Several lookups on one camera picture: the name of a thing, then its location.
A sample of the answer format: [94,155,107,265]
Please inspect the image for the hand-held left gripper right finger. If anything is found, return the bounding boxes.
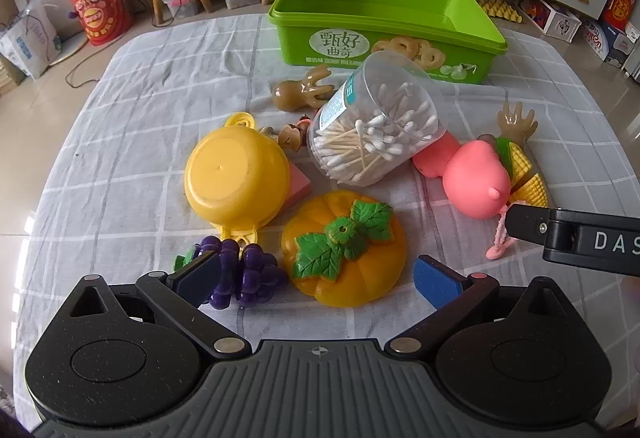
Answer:
[385,254,572,362]

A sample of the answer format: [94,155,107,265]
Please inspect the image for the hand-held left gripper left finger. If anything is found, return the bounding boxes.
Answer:
[67,251,253,362]

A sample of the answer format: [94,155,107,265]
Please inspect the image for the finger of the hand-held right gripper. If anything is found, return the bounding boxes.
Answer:
[504,201,551,246]

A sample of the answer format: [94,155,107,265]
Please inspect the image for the yellow toy corn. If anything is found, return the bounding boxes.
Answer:
[492,141,551,208]

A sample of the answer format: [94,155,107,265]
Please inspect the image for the purple toy grapes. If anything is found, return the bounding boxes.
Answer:
[173,235,290,311]

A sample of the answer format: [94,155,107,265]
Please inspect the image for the pink pig toy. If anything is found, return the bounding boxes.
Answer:
[412,133,521,261]

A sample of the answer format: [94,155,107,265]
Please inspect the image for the orange toy pumpkin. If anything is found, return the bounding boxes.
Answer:
[281,191,408,308]

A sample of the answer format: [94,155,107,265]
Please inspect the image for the yellow toy pot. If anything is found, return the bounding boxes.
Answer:
[183,112,292,244]

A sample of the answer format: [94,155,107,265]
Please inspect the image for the clear cotton swab jar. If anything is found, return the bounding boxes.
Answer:
[306,51,448,186]

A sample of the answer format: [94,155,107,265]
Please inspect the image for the green plastic bin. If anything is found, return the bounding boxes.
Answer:
[266,0,509,85]

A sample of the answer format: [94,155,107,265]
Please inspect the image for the pink toy block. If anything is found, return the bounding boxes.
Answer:
[285,163,313,209]

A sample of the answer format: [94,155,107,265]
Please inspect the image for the small brown figurine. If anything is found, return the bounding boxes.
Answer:
[257,115,313,151]

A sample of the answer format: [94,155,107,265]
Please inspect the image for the grey checked cloth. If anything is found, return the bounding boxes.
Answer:
[15,11,640,419]

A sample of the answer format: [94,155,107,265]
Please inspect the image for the white and blue carton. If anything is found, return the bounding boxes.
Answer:
[582,18,636,69]

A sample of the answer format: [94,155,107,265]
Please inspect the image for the white crate with toys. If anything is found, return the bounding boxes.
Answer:
[520,0,583,39]

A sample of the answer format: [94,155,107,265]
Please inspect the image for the yellow egg tray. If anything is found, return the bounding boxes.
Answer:
[472,0,523,25]

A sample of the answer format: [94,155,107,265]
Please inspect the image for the red gift box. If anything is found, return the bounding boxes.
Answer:
[602,0,640,32]

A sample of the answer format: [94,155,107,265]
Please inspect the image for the white round stand base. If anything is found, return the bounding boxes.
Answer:
[47,31,91,66]

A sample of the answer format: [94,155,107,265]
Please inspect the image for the red printed bucket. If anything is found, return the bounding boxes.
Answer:
[65,0,132,46]

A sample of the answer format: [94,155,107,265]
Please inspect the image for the white shopping bag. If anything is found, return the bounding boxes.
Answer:
[0,0,63,79]

